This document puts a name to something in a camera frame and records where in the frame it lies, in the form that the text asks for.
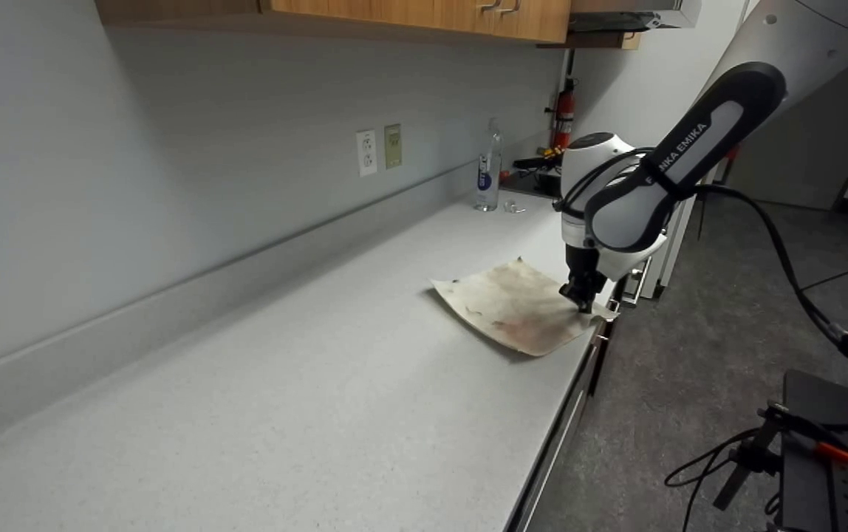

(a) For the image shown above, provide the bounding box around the wooden wall cabinet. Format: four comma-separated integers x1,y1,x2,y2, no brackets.
94,0,640,50

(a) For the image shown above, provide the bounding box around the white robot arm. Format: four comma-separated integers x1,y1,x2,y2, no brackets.
556,0,848,314

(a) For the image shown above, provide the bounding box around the clear water bottle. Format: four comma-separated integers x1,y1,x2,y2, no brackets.
476,120,500,209

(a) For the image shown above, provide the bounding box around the red fire extinguisher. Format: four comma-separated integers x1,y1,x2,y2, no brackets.
549,48,575,149

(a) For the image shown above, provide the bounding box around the white wall power outlet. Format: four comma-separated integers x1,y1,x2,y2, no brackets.
354,131,377,177

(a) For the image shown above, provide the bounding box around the beige stained cloth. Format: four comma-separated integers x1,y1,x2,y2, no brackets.
435,261,584,357

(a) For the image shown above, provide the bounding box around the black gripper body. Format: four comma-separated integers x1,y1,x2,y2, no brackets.
561,248,605,314

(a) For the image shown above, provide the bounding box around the beige wall plate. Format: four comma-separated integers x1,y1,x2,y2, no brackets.
385,123,401,169

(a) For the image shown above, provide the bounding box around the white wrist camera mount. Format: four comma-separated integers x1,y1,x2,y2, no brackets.
589,280,623,321

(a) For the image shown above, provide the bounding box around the orange handled clamp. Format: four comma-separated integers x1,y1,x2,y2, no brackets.
762,406,848,468

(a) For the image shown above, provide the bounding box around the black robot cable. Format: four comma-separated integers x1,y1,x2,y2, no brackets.
549,144,848,389

